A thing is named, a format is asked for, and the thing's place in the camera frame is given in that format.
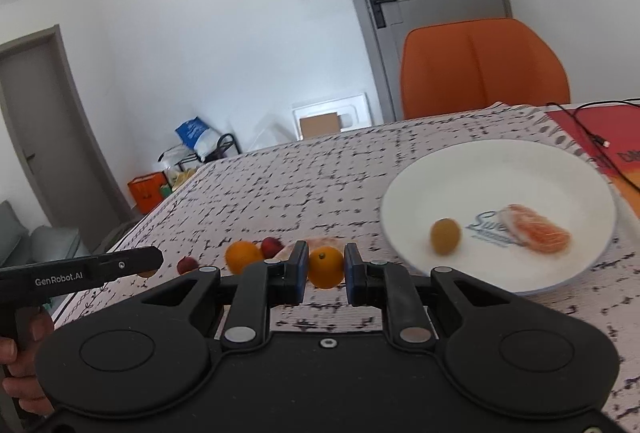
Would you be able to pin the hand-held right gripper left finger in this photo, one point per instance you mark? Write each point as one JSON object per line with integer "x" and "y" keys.
{"x": 300, "y": 275}

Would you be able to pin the clear plastic bag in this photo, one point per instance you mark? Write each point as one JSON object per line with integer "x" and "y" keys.
{"x": 175, "y": 163}

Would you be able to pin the black-patterned white tablecloth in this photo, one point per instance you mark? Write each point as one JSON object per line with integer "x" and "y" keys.
{"x": 325, "y": 173}

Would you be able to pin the blue and white bag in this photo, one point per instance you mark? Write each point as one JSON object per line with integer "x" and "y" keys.
{"x": 195, "y": 135}

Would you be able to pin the grey-framed side door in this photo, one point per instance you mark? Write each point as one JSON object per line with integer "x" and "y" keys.
{"x": 45, "y": 138}

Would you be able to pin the orange chair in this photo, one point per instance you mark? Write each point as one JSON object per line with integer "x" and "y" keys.
{"x": 480, "y": 68}

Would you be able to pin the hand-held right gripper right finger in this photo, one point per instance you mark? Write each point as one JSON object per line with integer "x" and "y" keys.
{"x": 352, "y": 278}

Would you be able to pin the white bowl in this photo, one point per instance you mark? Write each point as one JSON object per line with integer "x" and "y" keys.
{"x": 500, "y": 193}

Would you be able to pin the brown cardboard sheet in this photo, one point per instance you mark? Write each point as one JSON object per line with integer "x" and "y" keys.
{"x": 320, "y": 125}

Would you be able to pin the person's left hand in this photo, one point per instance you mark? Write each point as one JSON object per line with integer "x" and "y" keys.
{"x": 22, "y": 378}

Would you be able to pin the white foam packaging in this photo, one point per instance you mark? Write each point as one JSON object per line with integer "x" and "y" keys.
{"x": 350, "y": 105}

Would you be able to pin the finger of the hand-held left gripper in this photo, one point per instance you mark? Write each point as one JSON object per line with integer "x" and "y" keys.
{"x": 132, "y": 260}

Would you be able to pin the orange box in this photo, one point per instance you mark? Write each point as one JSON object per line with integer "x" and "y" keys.
{"x": 147, "y": 194}

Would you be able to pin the small yellow fruit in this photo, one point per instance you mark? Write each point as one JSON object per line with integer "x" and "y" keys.
{"x": 445, "y": 236}
{"x": 146, "y": 273}

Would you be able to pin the red orange paw-print mat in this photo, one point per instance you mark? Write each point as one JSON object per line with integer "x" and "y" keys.
{"x": 590, "y": 123}

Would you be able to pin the red plum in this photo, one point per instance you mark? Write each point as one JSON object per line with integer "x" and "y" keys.
{"x": 270, "y": 246}
{"x": 186, "y": 265}

